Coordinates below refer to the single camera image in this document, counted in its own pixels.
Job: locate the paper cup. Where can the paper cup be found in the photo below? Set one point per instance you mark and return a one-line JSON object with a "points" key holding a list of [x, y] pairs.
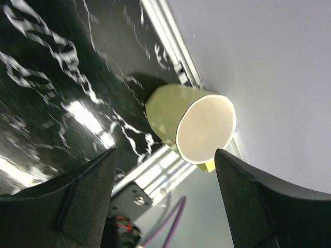
{"points": [[193, 123]]}

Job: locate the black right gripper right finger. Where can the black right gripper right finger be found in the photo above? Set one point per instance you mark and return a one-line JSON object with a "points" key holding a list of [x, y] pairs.
{"points": [[266, 211]]}

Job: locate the black marble pattern mat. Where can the black marble pattern mat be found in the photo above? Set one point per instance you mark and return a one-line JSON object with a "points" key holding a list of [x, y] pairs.
{"points": [[75, 76]]}

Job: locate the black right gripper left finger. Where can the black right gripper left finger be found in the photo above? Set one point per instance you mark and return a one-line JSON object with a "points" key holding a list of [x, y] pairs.
{"points": [[69, 210]]}

